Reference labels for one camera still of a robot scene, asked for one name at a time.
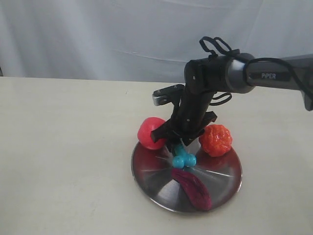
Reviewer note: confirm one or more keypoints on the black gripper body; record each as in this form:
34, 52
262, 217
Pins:
188, 119

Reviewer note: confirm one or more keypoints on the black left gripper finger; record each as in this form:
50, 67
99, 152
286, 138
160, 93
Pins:
171, 143

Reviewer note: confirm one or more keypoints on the teal toy bone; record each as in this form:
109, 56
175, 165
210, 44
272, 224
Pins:
182, 158

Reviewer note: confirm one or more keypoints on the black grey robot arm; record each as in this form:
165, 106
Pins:
229, 74

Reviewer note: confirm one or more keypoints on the red toy apple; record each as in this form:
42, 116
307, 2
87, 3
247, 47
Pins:
144, 133

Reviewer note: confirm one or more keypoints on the orange bumpy toy fruit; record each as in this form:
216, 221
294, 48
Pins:
216, 140

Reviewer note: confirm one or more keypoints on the round stainless steel plate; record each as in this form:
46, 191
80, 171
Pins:
151, 170

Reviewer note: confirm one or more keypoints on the dark red sweet potato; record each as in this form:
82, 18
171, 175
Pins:
196, 191

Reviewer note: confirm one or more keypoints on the white backdrop cloth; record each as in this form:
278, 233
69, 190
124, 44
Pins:
142, 40

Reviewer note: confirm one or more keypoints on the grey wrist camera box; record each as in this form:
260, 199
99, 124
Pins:
171, 94

